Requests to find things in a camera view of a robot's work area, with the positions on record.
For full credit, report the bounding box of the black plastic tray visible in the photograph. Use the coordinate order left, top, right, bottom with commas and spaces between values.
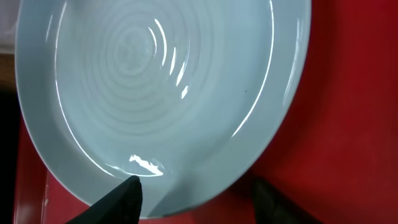
0, 90, 20, 224

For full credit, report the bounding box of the red serving tray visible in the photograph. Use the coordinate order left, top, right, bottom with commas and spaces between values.
24, 1, 397, 223

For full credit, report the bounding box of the clear plastic bin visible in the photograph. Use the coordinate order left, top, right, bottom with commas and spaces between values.
0, 0, 20, 54

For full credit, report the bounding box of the light blue plate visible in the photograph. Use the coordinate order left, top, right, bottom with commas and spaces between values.
15, 0, 312, 219

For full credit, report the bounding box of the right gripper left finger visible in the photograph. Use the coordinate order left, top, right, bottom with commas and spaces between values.
67, 175, 142, 224

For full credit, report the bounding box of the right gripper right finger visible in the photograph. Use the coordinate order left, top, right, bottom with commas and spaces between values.
251, 178, 321, 224

